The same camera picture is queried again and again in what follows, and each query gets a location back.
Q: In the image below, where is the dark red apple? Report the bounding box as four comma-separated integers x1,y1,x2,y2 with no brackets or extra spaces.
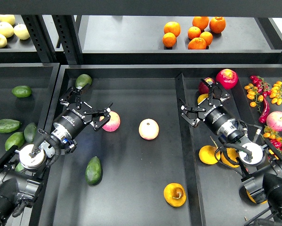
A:
198,77,215,95

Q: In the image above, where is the yellow pear right tray left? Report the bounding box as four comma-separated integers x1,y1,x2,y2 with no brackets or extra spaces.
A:
199,145,221,165

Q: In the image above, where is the yellow pear under right arm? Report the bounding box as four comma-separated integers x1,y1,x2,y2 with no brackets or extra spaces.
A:
220,148,239,168

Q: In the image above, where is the orange on shelf top right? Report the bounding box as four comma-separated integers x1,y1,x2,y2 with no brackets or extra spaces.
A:
209,16,226,34

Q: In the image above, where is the black tray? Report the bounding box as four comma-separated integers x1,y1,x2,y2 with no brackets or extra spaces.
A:
19,64,282,226
0,62,61,226

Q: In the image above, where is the pale pink apple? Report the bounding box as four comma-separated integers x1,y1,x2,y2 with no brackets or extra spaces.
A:
138,119,159,140

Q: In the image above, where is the orange on shelf far left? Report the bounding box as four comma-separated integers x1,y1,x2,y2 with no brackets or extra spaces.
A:
163,21,181,37

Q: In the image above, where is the orange on shelf front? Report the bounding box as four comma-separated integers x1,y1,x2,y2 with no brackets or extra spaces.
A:
187,37,207,49

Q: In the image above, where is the pale yellow pear right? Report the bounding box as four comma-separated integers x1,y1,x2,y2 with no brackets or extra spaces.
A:
14,24,30,40

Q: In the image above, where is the orange on shelf right centre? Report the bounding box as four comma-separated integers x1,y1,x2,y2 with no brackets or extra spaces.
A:
200,32,213,47

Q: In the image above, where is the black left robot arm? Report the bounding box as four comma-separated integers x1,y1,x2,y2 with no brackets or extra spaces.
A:
0,85,112,226

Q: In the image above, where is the black centre tray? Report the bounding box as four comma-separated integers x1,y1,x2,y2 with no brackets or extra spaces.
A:
19,64,282,226

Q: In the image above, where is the orange on shelf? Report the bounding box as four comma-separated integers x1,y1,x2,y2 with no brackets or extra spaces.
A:
192,16,209,31
162,32,177,48
163,21,181,37
209,16,226,34
187,26,201,40
187,37,207,49
200,32,213,47

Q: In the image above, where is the black shelf post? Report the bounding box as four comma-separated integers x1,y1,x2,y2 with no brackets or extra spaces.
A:
52,15,84,65
21,15,57,63

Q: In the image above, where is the orange on shelf top middle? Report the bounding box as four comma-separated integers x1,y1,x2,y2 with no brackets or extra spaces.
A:
192,16,209,31

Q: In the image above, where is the red chili pepper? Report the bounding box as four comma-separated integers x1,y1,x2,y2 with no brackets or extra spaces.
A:
258,98,270,123

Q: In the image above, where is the black tray divider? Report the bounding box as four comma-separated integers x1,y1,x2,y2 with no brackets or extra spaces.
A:
175,73,206,226

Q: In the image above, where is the green avocado upper left tray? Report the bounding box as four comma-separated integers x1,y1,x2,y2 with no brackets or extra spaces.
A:
12,85,32,98

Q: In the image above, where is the pink apple right side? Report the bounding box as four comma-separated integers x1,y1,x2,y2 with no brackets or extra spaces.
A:
266,111,282,131

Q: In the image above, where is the pink red apple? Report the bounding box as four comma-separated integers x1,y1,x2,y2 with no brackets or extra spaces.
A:
102,111,121,132

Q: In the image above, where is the black left tray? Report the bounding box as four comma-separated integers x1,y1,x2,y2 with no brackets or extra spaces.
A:
0,62,61,226

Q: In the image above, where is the orange cherry tomato bunch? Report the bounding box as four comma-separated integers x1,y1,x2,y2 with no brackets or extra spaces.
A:
244,83,264,107

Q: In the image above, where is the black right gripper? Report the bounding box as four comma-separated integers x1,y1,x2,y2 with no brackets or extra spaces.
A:
178,79,235,136

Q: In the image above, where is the black shelf post left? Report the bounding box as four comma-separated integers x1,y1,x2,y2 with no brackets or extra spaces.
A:
21,15,57,63

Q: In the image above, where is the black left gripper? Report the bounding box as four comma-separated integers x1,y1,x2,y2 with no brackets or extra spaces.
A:
53,86,113,137

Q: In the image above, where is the dark green avocado left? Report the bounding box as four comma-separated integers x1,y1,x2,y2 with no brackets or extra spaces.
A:
0,119,21,133

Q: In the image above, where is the bright red apple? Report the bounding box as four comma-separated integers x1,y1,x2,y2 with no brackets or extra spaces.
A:
216,69,239,89

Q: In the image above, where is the green avocado at tray corner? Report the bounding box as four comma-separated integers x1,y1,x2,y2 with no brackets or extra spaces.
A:
75,74,92,89

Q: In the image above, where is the green avocado by tray wall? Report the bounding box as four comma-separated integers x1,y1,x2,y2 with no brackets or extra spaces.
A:
24,122,37,144

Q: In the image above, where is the orange on shelf lower left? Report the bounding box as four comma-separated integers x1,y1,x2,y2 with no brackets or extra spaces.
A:
162,32,177,48

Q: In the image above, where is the black shelf post centre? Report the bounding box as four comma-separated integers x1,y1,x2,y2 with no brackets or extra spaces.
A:
52,15,84,65

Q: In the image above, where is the yellow cherry tomato bunch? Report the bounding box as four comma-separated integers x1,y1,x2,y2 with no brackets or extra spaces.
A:
269,81,282,105

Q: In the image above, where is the red cherry tomato bunch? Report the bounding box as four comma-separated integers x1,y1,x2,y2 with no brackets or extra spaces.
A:
250,75,271,97

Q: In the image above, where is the mixed cherry tomatoes right edge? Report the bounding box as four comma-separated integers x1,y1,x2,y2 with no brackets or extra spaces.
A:
263,126,282,154

